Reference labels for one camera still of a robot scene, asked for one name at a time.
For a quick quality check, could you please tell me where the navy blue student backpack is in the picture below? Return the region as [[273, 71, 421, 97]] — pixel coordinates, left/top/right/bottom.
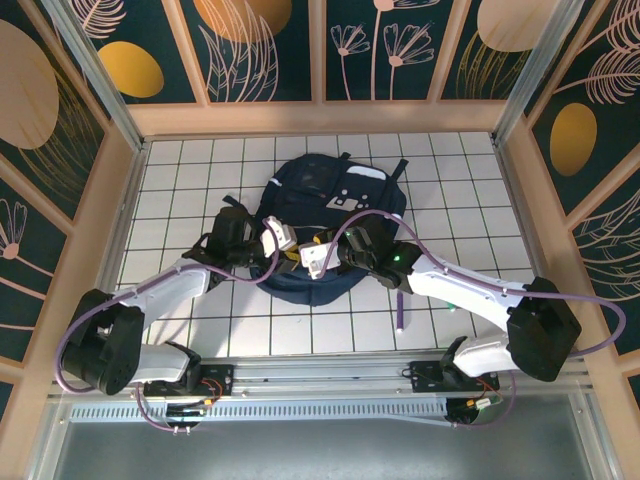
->
[[222, 151, 410, 307]]

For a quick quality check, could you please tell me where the black round wiring puck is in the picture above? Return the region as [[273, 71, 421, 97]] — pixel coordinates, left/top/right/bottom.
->
[[444, 396, 506, 429], [164, 397, 224, 434]]

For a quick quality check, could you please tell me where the grey metal sheet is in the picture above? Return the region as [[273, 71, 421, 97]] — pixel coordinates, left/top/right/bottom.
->
[[29, 392, 616, 480]]

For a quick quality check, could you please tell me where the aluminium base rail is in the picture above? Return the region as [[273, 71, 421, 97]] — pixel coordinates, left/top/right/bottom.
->
[[47, 349, 599, 401]]

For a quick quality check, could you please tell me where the grey slotted cable duct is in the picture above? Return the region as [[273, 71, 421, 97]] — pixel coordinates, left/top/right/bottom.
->
[[68, 399, 451, 427]]

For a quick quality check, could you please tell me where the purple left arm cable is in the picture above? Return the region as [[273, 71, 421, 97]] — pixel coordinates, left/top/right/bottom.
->
[[54, 222, 281, 435]]

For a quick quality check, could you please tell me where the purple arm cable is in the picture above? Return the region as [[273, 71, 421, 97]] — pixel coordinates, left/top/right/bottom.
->
[[54, 222, 281, 435], [322, 209, 629, 431]]

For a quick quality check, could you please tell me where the aluminium frame post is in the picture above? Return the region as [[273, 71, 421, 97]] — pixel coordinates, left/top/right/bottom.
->
[[492, 0, 589, 147], [42, 0, 147, 151]]

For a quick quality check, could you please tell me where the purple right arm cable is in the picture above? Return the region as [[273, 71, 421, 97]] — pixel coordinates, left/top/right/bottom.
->
[[322, 209, 629, 431]]

